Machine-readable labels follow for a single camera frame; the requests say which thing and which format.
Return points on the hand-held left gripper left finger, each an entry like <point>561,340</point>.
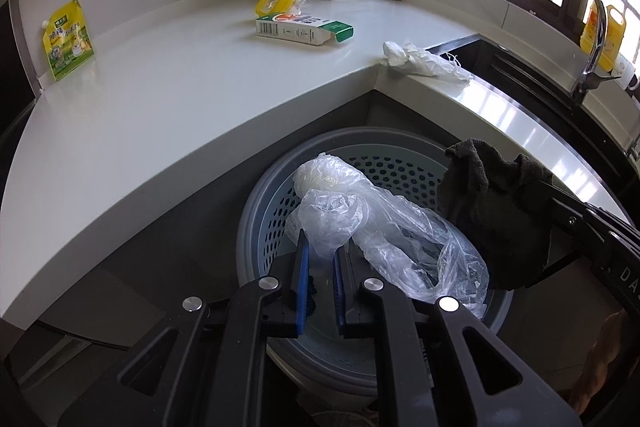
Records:
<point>301,287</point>

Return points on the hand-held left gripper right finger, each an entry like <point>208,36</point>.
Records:
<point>339,292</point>

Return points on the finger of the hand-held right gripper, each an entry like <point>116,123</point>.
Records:
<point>580,212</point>
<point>570,259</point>

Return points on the clear plastic bag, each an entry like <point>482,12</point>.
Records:
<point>340,212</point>

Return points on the grey perforated trash bin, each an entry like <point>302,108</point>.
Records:
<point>280,207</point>

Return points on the dark grey cloth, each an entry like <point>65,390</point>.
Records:
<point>490,217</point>

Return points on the person's right forearm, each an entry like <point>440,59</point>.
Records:
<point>600,357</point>

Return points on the chrome faucet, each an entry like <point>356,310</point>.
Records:
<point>590,67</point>

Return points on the black kitchen sink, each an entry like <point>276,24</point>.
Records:
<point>525,77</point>

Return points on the yellow detergent bottle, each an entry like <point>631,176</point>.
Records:
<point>615,37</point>

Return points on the orange detergent bottle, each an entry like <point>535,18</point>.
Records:
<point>589,27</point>

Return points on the crumpled white plastic bag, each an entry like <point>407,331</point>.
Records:
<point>425,59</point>

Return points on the green and white carton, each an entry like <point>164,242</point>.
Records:
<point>295,29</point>

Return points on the yellow lid clear container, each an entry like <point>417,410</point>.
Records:
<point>275,1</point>

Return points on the yellow green spout pouch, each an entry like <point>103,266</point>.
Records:
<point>67,42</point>

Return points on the white wall socket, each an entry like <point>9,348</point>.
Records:
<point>625,67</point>

